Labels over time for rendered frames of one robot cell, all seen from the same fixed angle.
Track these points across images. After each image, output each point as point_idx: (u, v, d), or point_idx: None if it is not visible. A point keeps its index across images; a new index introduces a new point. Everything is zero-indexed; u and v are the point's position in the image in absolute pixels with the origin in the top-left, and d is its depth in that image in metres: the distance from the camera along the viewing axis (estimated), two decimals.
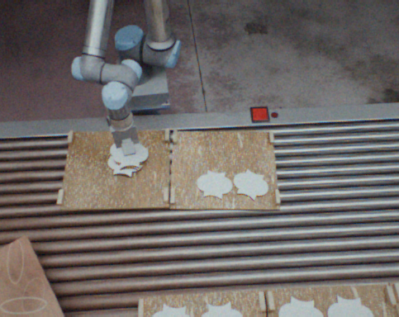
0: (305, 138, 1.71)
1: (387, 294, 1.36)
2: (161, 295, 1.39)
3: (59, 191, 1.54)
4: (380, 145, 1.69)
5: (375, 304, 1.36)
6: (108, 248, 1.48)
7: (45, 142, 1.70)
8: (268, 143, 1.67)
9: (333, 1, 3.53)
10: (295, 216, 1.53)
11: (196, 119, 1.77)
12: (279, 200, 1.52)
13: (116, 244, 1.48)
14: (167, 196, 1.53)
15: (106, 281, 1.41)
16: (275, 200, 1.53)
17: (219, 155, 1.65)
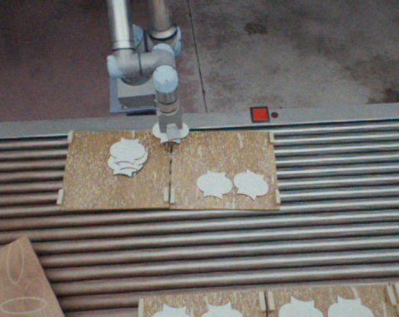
0: (305, 138, 1.71)
1: (387, 294, 1.36)
2: (161, 295, 1.39)
3: (59, 191, 1.54)
4: (380, 145, 1.69)
5: (375, 304, 1.36)
6: (108, 248, 1.48)
7: (45, 142, 1.70)
8: (268, 143, 1.67)
9: (333, 1, 3.53)
10: (295, 216, 1.53)
11: (196, 119, 1.77)
12: (279, 200, 1.52)
13: (116, 244, 1.48)
14: (167, 196, 1.53)
15: (106, 281, 1.41)
16: (275, 200, 1.53)
17: (219, 155, 1.65)
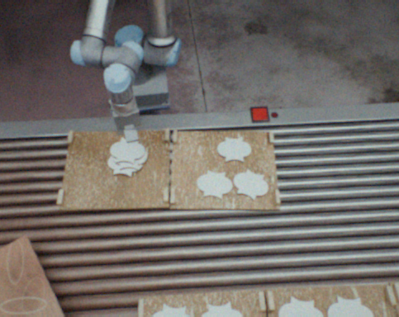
0: (305, 138, 1.71)
1: (387, 294, 1.36)
2: (161, 295, 1.39)
3: (59, 191, 1.54)
4: (380, 145, 1.69)
5: (375, 304, 1.36)
6: (108, 248, 1.48)
7: (45, 142, 1.70)
8: (268, 143, 1.67)
9: (333, 1, 3.53)
10: (295, 216, 1.53)
11: (196, 119, 1.77)
12: (279, 200, 1.52)
13: (116, 244, 1.48)
14: (167, 196, 1.53)
15: (106, 281, 1.41)
16: (275, 200, 1.53)
17: (219, 155, 1.65)
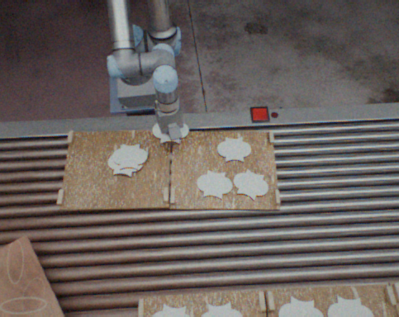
0: (305, 138, 1.71)
1: (387, 294, 1.36)
2: (161, 295, 1.39)
3: (59, 191, 1.54)
4: (380, 145, 1.69)
5: (375, 304, 1.36)
6: (108, 248, 1.48)
7: (45, 142, 1.70)
8: (268, 143, 1.67)
9: (333, 1, 3.53)
10: (295, 216, 1.53)
11: (196, 119, 1.77)
12: (279, 200, 1.52)
13: (116, 244, 1.48)
14: (167, 196, 1.53)
15: (106, 281, 1.41)
16: (275, 200, 1.53)
17: (219, 155, 1.65)
